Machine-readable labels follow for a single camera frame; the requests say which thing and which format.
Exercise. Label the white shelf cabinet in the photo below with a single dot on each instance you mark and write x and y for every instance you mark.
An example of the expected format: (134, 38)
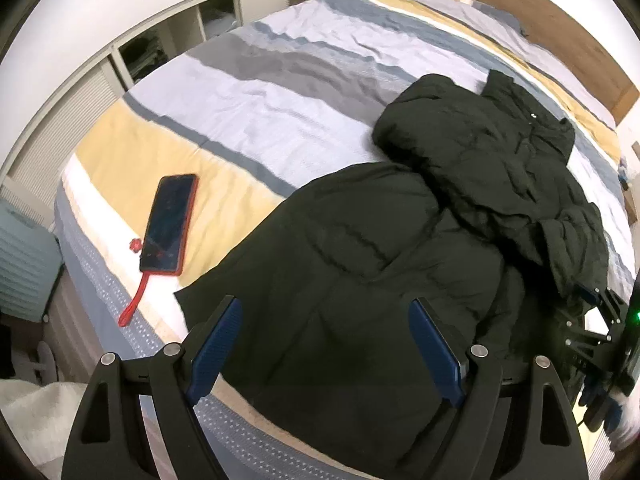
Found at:
(90, 110)

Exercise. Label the grey patterned bed sheet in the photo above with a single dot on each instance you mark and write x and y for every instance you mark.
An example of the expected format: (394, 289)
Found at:
(95, 300)

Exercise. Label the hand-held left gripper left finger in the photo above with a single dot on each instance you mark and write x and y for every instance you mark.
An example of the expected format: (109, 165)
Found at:
(215, 345)

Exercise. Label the pale green ribbed suitcase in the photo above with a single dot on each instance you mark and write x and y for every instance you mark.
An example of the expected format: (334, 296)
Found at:
(25, 265)

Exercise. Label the smartphone with red case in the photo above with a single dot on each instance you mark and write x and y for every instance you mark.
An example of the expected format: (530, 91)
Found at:
(167, 225)

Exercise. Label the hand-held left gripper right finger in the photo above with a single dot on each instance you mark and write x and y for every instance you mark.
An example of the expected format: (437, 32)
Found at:
(435, 350)

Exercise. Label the striped duvet cover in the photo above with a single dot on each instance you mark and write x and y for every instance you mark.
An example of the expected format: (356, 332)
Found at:
(280, 95)

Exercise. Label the black puffer jacket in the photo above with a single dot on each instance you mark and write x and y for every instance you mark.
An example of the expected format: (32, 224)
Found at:
(380, 270)

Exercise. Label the wooden bed headboard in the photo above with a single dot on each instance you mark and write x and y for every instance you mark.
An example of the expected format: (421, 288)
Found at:
(565, 25)

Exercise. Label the small red charm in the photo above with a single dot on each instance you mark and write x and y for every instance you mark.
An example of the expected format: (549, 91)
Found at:
(134, 245)

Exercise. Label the white fluffy cloth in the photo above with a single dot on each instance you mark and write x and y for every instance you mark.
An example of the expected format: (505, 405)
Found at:
(35, 420)

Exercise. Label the person's right hand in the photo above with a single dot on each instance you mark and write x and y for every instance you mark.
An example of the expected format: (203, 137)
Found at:
(602, 402)

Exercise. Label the wooden nightstand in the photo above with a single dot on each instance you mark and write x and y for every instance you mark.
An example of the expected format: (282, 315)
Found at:
(631, 180)

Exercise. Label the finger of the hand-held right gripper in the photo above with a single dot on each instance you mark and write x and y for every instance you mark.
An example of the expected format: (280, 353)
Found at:
(602, 302)
(587, 342)

